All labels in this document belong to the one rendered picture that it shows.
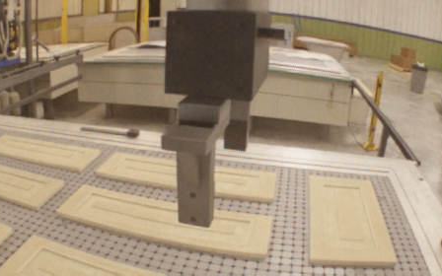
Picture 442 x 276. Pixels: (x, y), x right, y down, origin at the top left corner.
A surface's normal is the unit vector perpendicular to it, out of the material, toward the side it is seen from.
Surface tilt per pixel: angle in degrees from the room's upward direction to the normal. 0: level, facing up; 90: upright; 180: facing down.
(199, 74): 90
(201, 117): 90
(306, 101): 90
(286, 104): 90
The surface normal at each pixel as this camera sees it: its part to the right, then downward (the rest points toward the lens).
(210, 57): -0.24, 0.35
